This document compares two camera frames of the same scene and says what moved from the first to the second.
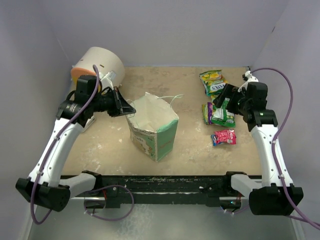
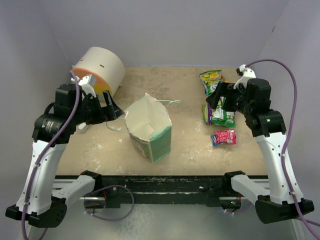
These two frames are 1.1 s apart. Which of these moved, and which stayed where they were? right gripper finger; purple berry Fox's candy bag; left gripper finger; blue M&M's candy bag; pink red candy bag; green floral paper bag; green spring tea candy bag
Moved: right gripper finger; green floral paper bag; left gripper finger
Stayed: blue M&M's candy bag; green spring tea candy bag; pink red candy bag; purple berry Fox's candy bag
